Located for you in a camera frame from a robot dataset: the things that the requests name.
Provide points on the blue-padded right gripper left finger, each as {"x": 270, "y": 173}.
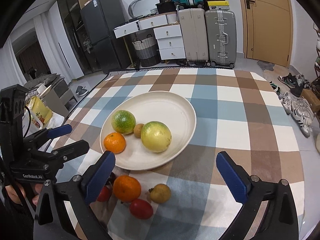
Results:
{"x": 51, "y": 219}

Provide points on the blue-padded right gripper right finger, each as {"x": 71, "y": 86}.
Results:
{"x": 279, "y": 220}

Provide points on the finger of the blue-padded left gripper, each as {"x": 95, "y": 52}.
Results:
{"x": 43, "y": 135}
{"x": 65, "y": 153}

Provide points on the large red tomato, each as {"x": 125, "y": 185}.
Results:
{"x": 105, "y": 194}

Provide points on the small red tomato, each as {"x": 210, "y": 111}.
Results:
{"x": 141, "y": 209}

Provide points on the green passion fruit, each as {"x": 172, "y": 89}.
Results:
{"x": 123, "y": 122}

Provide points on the small brown-yellow pear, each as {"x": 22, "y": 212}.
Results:
{"x": 160, "y": 193}

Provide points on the large yellow-green guava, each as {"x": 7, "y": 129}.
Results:
{"x": 156, "y": 136}

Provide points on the person's left hand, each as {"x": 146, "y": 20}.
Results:
{"x": 14, "y": 196}

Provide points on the yellow snack bag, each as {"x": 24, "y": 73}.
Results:
{"x": 40, "y": 114}

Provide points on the orange mandarin on table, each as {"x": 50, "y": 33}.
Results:
{"x": 126, "y": 188}

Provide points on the orange mandarin in plate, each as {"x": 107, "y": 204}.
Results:
{"x": 115, "y": 142}

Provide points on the small brown longan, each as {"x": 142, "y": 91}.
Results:
{"x": 137, "y": 130}

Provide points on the black refrigerator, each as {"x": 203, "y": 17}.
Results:
{"x": 100, "y": 17}

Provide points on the woven laundry basket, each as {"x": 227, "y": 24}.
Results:
{"x": 147, "y": 51}

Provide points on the white drawer desk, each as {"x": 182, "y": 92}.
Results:
{"x": 167, "y": 32}

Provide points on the beige suitcase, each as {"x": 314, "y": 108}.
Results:
{"x": 194, "y": 33}

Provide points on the silver grey suitcase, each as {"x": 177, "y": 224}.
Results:
{"x": 221, "y": 35}

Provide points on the wooden door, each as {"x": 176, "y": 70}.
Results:
{"x": 268, "y": 30}

